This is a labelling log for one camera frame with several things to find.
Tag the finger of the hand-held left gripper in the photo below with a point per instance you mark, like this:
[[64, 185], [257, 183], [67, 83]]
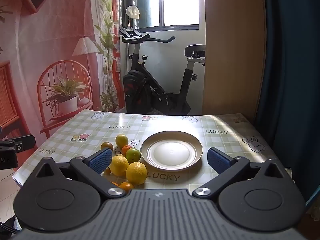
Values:
[[23, 143]]

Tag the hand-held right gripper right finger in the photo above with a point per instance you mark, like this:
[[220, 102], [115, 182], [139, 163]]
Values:
[[218, 160]]

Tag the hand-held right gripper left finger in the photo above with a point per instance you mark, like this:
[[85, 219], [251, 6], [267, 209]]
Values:
[[100, 161]]

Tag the yellow lemon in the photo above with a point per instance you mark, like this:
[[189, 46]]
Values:
[[136, 173], [119, 165]]

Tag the dark brownish orange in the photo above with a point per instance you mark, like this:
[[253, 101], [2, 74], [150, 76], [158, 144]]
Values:
[[115, 183]]

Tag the small orange mandarin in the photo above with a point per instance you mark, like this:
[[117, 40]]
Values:
[[126, 186], [125, 149]]

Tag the beige round plate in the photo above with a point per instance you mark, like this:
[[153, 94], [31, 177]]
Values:
[[172, 152]]

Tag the dark green-orange citrus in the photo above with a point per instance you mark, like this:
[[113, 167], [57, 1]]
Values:
[[107, 145]]

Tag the yellow-green citrus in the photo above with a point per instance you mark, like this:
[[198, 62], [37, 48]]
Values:
[[121, 140]]

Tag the green orange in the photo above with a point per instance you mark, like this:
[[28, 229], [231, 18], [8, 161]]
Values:
[[133, 155]]

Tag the checked bunny print tablecloth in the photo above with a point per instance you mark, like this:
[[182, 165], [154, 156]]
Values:
[[175, 121]]

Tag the black exercise bike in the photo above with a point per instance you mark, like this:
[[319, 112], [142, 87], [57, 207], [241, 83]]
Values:
[[140, 80]]

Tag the wooden wardrobe panel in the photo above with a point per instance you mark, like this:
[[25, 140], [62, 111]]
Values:
[[232, 55]]

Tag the window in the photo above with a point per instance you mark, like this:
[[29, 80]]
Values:
[[175, 2]]

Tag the printed wall cloth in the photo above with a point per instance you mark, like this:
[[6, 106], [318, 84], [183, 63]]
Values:
[[50, 30]]

